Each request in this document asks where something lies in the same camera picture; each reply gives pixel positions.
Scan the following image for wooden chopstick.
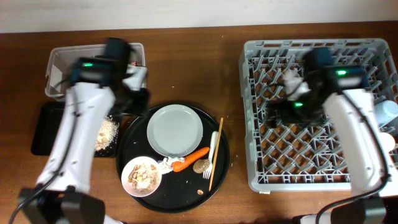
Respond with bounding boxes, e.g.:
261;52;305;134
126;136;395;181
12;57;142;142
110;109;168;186
208;118;224;192

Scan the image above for white cup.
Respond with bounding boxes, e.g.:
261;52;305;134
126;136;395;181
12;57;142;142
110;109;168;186
379;133;396;153

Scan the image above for rice and nut scraps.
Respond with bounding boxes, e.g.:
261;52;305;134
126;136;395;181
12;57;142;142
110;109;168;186
95;116;119;151

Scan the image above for clear plastic waste bin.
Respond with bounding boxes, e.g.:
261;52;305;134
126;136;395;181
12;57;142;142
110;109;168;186
45;38;145;102

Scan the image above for light blue cup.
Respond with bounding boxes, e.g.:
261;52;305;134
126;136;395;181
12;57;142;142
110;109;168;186
374;100;398;128

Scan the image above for grey plate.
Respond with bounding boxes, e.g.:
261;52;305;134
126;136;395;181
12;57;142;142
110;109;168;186
147;104;203;157

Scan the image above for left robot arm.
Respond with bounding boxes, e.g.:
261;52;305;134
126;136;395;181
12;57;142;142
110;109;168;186
9;38;150;223

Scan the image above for small crumpled white tissue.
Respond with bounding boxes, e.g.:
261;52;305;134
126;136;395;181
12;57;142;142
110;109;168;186
158;157;178;175

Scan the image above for grey dishwasher rack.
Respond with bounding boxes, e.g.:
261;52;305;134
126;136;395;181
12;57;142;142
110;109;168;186
239;39;397;193

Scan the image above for pink bowl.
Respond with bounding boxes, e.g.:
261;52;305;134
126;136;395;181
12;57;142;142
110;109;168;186
121;156;162;197

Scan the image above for white plastic fork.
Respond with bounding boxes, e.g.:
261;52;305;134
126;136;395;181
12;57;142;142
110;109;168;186
203;131;218;179

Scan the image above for round black serving tray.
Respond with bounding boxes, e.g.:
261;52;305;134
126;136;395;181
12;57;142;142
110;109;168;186
116;102;230;213

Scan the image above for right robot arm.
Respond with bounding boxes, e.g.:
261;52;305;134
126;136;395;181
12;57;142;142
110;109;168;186
266;47;397;223

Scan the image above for black rectangular tray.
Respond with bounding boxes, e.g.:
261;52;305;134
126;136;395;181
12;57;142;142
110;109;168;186
30;101;122;157

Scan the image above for orange carrot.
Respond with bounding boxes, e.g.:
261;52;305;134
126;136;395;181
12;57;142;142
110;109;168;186
172;147;210;172

